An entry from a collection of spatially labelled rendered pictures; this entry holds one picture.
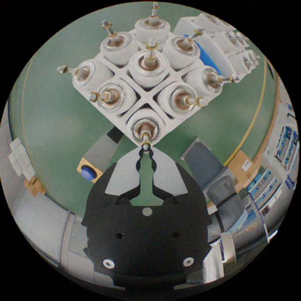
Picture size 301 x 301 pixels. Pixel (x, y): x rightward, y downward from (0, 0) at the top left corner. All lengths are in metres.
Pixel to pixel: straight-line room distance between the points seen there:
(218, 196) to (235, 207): 0.10
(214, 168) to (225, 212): 0.20
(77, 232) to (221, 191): 5.02
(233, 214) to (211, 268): 0.24
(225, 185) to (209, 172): 0.10
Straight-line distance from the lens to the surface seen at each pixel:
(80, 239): 5.02
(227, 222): 0.40
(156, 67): 0.22
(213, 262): 0.46
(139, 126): 0.21
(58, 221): 5.20
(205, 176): 0.44
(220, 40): 0.52
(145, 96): 0.27
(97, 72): 0.26
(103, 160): 0.26
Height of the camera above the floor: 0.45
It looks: 57 degrees down
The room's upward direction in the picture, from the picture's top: 176 degrees clockwise
